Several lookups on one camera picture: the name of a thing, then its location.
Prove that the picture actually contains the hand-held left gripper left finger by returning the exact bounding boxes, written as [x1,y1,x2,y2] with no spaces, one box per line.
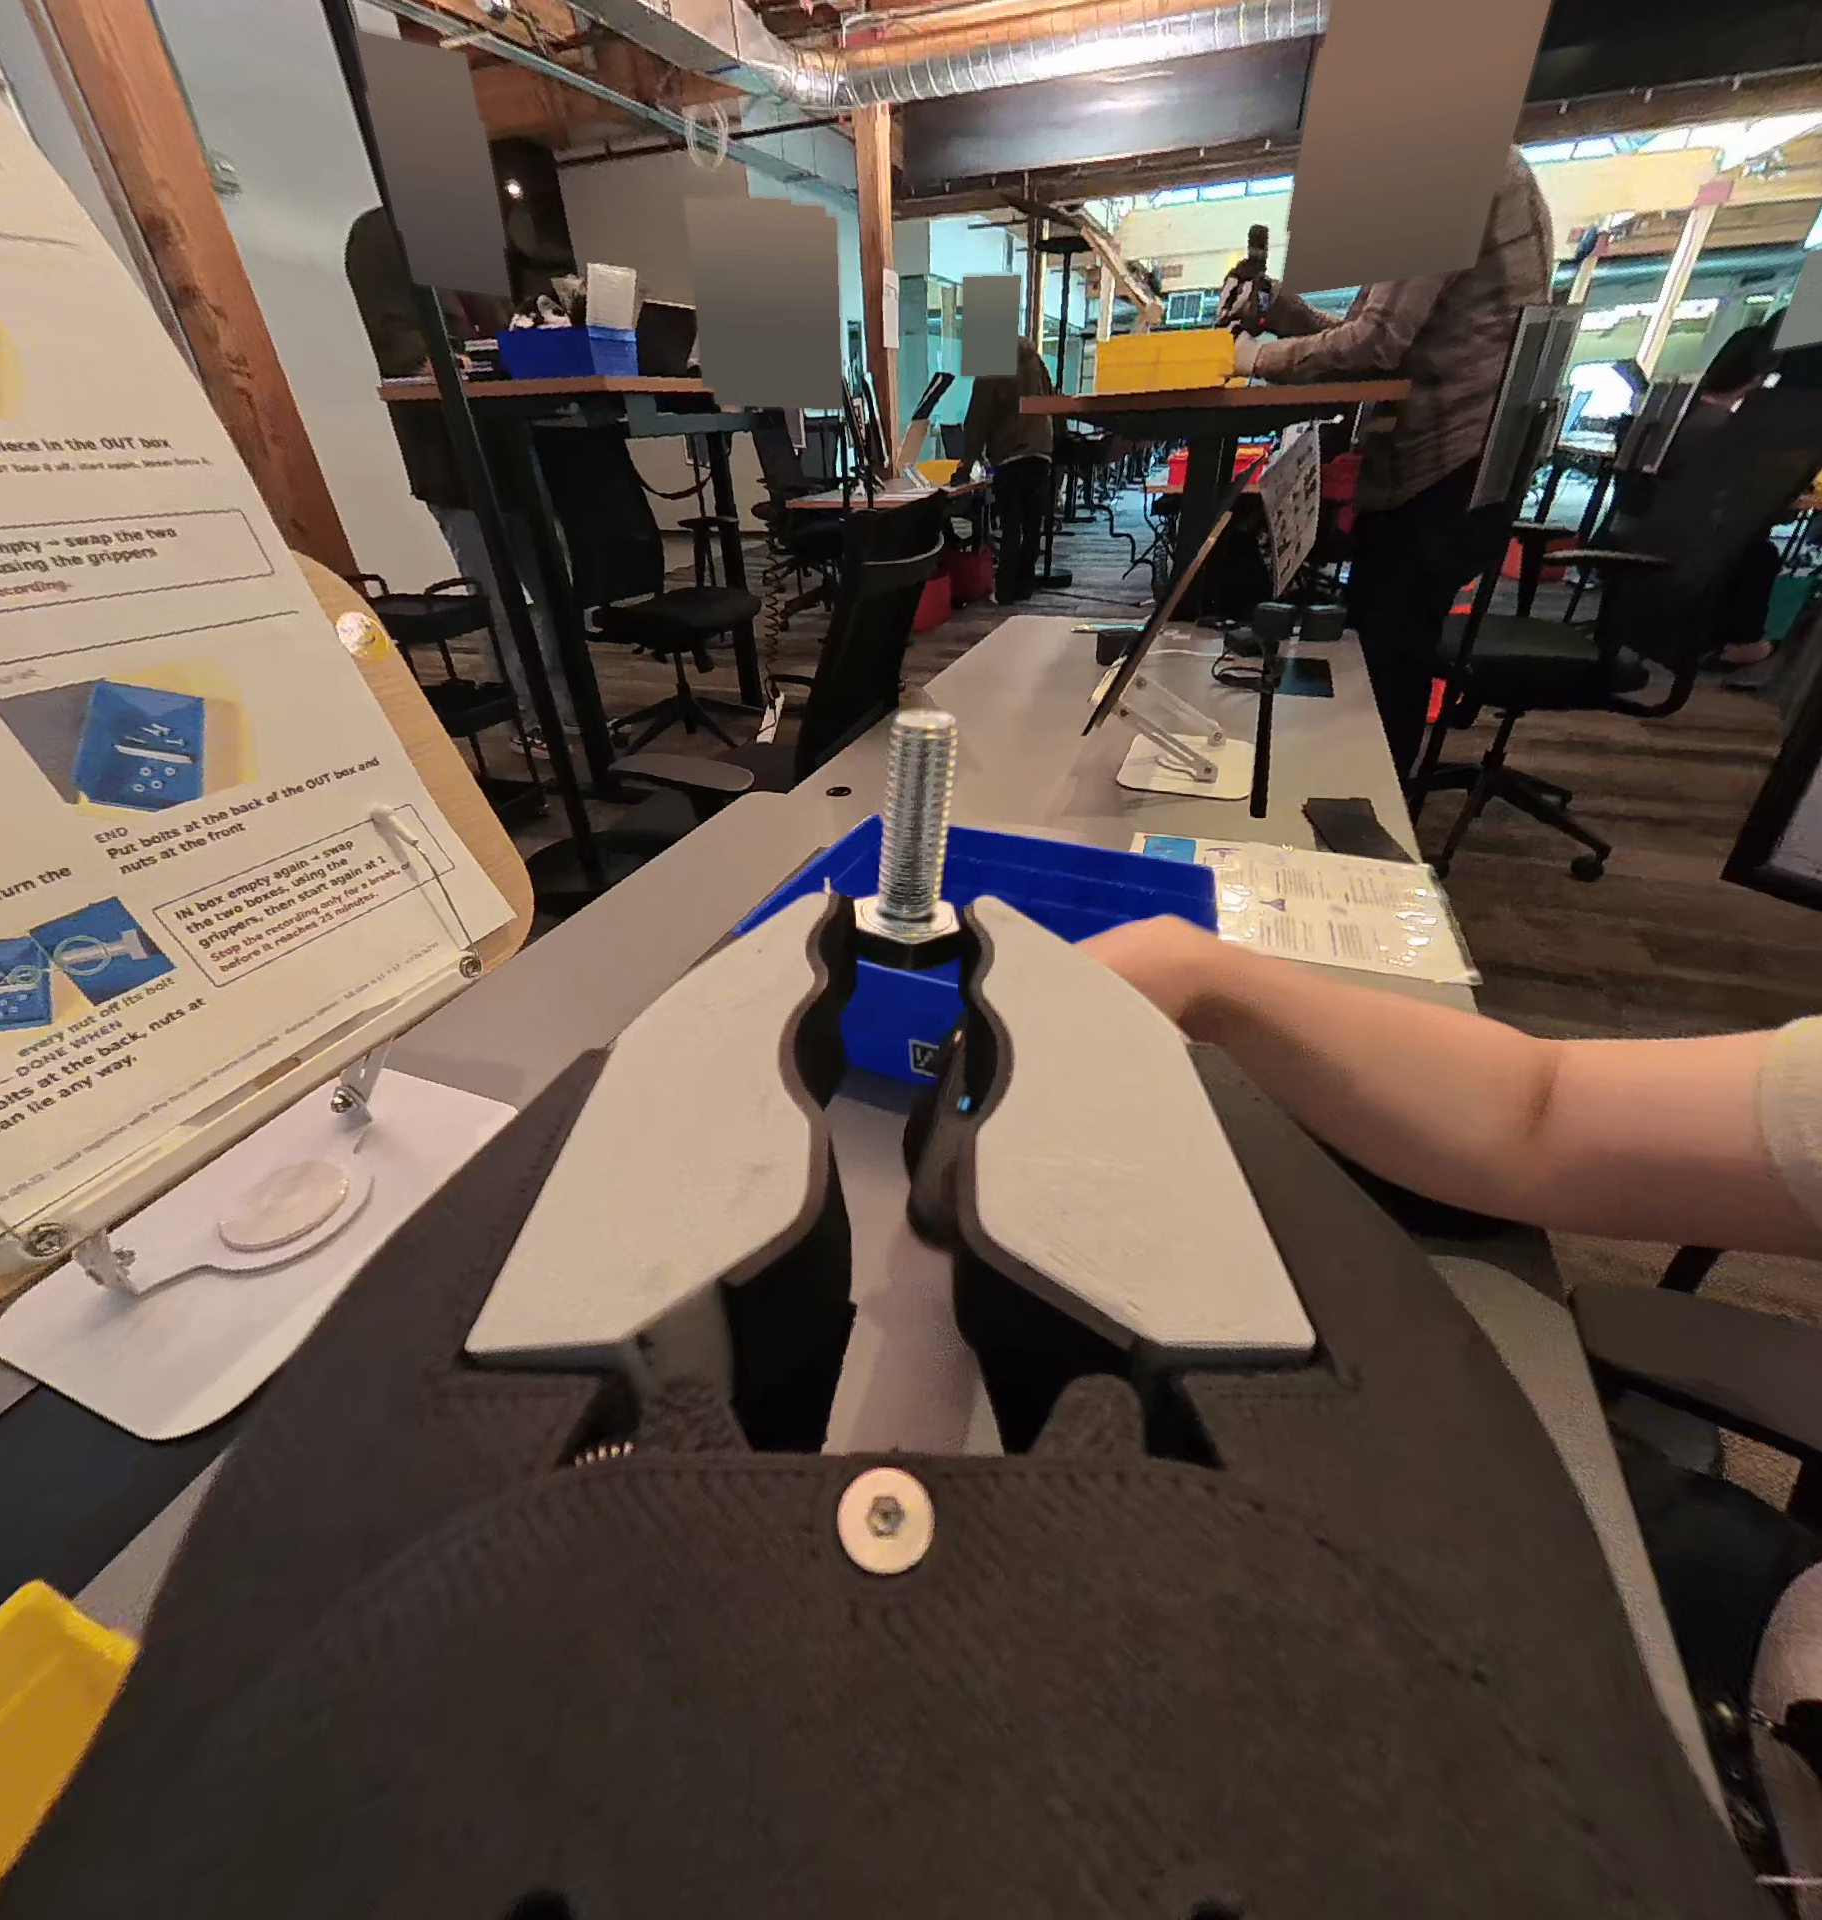
[462,888,855,1456]

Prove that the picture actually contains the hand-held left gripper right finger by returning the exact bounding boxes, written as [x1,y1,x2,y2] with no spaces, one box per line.
[948,893,1320,1456]

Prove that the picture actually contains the blue plastic bin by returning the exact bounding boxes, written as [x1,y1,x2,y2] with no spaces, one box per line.
[730,817,1222,1082]

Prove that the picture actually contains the steel hex bolt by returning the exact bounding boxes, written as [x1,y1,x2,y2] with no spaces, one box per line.
[859,712,966,934]

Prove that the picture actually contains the yellow plastic bin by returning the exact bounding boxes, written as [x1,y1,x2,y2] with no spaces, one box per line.
[0,1579,141,1845]

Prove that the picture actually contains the person's right forearm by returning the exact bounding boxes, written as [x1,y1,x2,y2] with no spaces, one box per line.
[1180,960,1775,1248]

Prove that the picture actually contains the person's right hand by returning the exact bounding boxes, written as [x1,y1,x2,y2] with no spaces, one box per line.
[1075,912,1231,1039]

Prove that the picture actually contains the laminated printed sheet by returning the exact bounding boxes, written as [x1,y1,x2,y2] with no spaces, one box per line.
[1128,832,1483,990]

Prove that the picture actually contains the round-cornered wooden board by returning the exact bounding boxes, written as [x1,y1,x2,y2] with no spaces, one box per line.
[286,547,538,979]

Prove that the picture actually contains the black cloth piece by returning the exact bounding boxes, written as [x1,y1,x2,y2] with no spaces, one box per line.
[1301,795,1423,865]

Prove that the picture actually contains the white tablet stand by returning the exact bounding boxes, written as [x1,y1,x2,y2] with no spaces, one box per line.
[1112,665,1253,800]
[0,1042,520,1444]

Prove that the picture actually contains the black pole stand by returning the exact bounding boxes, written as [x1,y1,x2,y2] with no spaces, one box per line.
[1243,599,1305,821]

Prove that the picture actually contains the black office chair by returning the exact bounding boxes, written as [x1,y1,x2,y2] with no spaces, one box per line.
[1569,1244,1822,1516]
[610,487,953,842]
[534,427,774,763]
[1413,388,1822,886]

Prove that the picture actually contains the red bag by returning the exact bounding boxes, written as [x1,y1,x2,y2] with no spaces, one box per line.
[911,540,999,633]

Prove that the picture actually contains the dark board on stand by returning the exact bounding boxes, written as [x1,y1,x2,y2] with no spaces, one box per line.
[1078,487,1259,736]

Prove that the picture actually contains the printed instruction sheet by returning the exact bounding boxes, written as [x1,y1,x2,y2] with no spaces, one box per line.
[0,29,519,1269]

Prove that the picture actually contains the black framed marker sign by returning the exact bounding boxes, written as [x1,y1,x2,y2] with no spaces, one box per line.
[1720,592,1822,927]

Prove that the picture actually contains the wooden standing desk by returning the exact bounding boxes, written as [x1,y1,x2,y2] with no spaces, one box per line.
[1017,376,1413,631]
[376,375,795,796]

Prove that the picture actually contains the person's pale trousers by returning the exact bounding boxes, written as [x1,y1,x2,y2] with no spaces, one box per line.
[1742,1545,1822,1920]

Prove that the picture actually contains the large yellow tote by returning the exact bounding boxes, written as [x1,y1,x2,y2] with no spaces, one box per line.
[1092,328,1239,395]

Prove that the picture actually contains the small blue bin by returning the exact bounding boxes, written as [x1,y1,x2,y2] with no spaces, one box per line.
[493,322,641,378]

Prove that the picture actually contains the wooden pillar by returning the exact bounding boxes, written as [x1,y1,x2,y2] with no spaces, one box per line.
[40,0,360,578]

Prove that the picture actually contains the silver spiral duct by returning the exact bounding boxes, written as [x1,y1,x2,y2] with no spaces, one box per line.
[596,0,1333,114]

